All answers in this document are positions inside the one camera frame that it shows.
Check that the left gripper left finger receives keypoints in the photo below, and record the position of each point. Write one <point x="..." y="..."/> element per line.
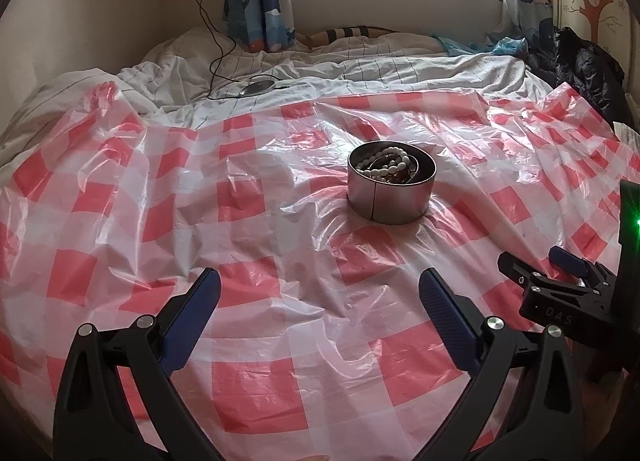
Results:
<point x="92" y="417"/>

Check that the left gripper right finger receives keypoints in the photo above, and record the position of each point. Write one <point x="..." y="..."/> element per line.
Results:
<point x="544" y="420"/>

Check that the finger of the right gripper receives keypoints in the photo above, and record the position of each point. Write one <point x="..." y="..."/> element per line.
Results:
<point x="588" y="272"/>
<point x="547" y="301"/>

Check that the crumpled printed paper bag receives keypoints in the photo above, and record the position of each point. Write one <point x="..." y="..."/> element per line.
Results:
<point x="627" y="136"/>

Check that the black puffer jacket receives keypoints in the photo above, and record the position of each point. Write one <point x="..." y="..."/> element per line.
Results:
<point x="588" y="69"/>

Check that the round silver metal tin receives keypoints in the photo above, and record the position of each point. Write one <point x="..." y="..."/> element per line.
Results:
<point x="390" y="182"/>

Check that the light blue plastic bag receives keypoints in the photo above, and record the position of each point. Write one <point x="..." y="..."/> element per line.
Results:
<point x="506" y="46"/>

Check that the white wardrobe with tree decal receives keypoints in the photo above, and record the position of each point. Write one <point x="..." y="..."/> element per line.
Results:
<point x="604" y="22"/>

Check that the red white checkered plastic sheet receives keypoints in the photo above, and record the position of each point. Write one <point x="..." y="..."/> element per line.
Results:
<point x="319" y="345"/>

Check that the white grid-lined bedsheet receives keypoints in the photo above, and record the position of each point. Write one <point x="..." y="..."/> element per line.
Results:
<point x="195" y="80"/>

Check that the striped pillow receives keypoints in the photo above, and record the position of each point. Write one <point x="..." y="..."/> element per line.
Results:
<point x="330" y="36"/>

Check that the small round grey device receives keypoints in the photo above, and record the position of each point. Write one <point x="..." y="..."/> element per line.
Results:
<point x="257" y="88"/>

